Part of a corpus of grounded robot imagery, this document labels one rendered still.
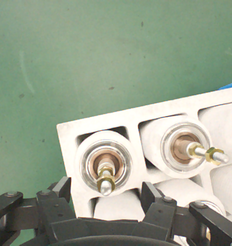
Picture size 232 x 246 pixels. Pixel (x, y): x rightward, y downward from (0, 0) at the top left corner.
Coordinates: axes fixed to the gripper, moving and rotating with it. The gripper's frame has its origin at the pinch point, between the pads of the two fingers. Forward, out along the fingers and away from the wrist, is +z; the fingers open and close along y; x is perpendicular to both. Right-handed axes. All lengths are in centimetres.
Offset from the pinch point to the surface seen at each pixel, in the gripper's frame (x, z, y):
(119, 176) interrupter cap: -1.3, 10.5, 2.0
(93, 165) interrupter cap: -0.1, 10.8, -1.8
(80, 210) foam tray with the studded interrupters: -10.0, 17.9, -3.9
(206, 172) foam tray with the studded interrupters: -1.7, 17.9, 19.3
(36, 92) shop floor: 13.6, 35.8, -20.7
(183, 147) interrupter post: 3.5, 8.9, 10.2
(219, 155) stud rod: 3.6, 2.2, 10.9
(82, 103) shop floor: 11.5, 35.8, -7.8
